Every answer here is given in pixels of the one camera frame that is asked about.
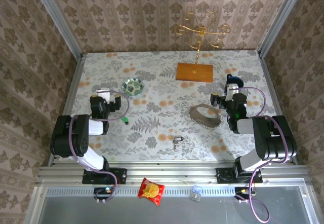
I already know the blue mug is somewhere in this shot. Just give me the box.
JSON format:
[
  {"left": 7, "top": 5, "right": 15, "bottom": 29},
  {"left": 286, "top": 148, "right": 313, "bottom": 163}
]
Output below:
[{"left": 226, "top": 73, "right": 245, "bottom": 89}]

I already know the leaf pattern bowl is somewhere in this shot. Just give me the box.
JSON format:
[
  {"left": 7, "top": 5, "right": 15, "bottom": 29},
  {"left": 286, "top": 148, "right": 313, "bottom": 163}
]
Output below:
[{"left": 121, "top": 78, "right": 145, "bottom": 97}]

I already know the gold hook stand wooden base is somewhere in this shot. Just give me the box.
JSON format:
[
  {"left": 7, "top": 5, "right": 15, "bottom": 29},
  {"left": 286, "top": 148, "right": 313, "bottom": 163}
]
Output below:
[{"left": 174, "top": 11, "right": 231, "bottom": 83}]

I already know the small black connector board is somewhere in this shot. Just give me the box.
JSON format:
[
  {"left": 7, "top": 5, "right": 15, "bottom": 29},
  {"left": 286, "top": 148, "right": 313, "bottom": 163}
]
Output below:
[
  {"left": 93, "top": 186, "right": 115, "bottom": 201},
  {"left": 234, "top": 186, "right": 255, "bottom": 201}
]

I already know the small clear blue plastic box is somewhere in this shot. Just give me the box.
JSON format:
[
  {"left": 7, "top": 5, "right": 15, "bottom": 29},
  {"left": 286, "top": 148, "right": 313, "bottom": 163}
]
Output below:
[{"left": 190, "top": 184, "right": 203, "bottom": 201}]

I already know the red snack packet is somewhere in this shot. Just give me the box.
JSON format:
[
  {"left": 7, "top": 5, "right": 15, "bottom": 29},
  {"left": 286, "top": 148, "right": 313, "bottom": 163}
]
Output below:
[{"left": 137, "top": 177, "right": 166, "bottom": 206}]

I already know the grey metal panel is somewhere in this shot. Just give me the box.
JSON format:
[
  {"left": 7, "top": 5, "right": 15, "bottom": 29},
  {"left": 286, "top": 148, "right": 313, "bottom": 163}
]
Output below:
[{"left": 37, "top": 196, "right": 312, "bottom": 224}]

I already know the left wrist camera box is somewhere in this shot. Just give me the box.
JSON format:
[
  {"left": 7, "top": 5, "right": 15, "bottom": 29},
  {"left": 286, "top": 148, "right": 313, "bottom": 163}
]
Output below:
[{"left": 97, "top": 88, "right": 111, "bottom": 100}]

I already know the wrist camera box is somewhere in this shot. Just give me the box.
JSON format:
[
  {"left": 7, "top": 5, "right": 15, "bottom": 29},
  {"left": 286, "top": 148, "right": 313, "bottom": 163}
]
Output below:
[
  {"left": 226, "top": 83, "right": 240, "bottom": 102},
  {"left": 97, "top": 88, "right": 111, "bottom": 100}
]

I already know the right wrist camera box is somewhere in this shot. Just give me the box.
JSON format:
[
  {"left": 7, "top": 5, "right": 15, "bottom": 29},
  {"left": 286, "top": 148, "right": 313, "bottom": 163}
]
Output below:
[{"left": 226, "top": 83, "right": 240, "bottom": 102}]

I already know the aluminium table side rail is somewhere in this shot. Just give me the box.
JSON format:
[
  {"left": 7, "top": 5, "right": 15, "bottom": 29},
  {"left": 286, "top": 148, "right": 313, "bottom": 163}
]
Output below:
[
  {"left": 257, "top": 51, "right": 301, "bottom": 165},
  {"left": 47, "top": 54, "right": 86, "bottom": 166}
]

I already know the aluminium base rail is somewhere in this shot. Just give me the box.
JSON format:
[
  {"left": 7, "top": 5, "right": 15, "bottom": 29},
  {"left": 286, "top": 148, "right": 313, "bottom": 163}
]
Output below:
[{"left": 35, "top": 161, "right": 308, "bottom": 187}]

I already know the slotted grey cable duct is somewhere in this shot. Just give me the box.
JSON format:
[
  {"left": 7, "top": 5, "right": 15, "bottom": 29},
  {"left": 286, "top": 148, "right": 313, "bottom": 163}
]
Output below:
[{"left": 45, "top": 185, "right": 237, "bottom": 197}]

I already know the aluminium frame post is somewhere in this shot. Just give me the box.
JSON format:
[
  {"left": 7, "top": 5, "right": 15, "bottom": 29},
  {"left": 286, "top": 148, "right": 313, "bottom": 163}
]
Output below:
[
  {"left": 257, "top": 0, "right": 309, "bottom": 57},
  {"left": 29, "top": 0, "right": 84, "bottom": 59}
]

